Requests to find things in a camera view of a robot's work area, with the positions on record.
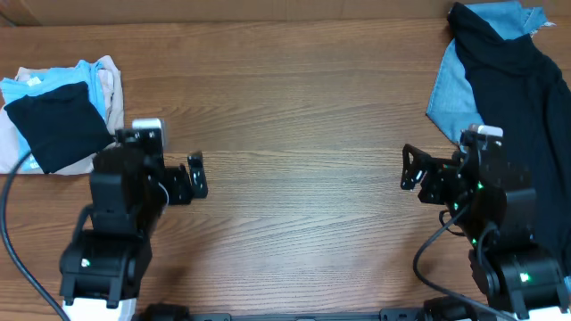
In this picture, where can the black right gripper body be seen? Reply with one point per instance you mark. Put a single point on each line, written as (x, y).
(442, 188)

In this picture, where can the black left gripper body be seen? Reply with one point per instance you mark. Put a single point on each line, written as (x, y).
(179, 191)

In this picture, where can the black t-shirt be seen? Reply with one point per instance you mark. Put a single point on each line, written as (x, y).
(61, 127)

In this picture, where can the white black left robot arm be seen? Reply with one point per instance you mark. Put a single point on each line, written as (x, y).
(110, 250)

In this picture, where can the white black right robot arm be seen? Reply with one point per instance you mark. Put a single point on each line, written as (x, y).
(492, 201)

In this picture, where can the blue denim jeans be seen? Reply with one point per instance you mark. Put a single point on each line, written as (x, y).
(452, 105)

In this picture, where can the black long garment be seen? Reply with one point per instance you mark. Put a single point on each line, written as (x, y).
(521, 90)

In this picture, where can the light blue folded t-shirt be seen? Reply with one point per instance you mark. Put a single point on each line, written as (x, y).
(58, 80)

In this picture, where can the pink folded garment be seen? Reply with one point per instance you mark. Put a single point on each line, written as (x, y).
(111, 89)

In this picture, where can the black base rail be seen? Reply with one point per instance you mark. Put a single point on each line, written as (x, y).
(303, 316)

